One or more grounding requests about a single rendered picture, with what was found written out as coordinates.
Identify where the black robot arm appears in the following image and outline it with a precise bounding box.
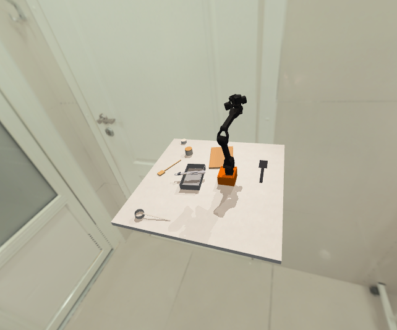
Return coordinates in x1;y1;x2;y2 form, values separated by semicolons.
217;94;243;176

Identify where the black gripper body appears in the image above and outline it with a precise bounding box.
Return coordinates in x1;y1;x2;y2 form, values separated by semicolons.
224;96;247;110

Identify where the tan wooden paddle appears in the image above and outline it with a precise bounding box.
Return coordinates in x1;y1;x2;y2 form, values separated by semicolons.
157;160;181;176

